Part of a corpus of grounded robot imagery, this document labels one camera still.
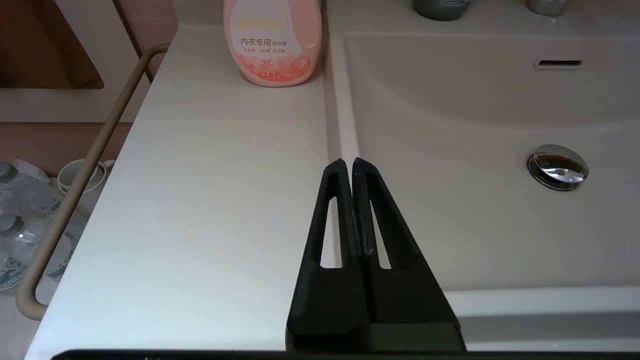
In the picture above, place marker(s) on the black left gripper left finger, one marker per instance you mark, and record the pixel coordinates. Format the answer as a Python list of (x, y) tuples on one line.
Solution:
[(330, 300)]

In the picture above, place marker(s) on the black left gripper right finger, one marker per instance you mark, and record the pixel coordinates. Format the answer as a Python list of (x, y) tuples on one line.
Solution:
[(405, 300)]

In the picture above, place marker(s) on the white ceramic sink basin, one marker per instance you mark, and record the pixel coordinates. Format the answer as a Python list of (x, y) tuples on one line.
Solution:
[(450, 240)]

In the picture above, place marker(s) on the chrome faucet body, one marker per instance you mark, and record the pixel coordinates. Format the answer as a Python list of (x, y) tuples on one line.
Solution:
[(546, 6)]

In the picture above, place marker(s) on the chrome drain stopper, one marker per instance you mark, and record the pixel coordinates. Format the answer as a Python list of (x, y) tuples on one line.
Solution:
[(558, 167)]

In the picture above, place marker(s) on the pink detergent pump bottle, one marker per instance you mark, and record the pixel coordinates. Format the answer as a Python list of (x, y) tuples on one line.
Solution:
[(272, 55)]

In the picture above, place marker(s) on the white mug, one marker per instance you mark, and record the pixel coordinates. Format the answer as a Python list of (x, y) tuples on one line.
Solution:
[(70, 175)]

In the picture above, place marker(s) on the dark grey soap dispenser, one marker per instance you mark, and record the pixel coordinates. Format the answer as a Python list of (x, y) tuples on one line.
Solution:
[(440, 9)]

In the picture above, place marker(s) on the clear plastic water bottle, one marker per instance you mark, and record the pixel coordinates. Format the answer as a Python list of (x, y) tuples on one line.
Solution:
[(25, 245), (25, 192)]

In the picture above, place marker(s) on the beige towel rail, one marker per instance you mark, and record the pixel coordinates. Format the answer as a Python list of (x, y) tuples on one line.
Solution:
[(75, 195)]

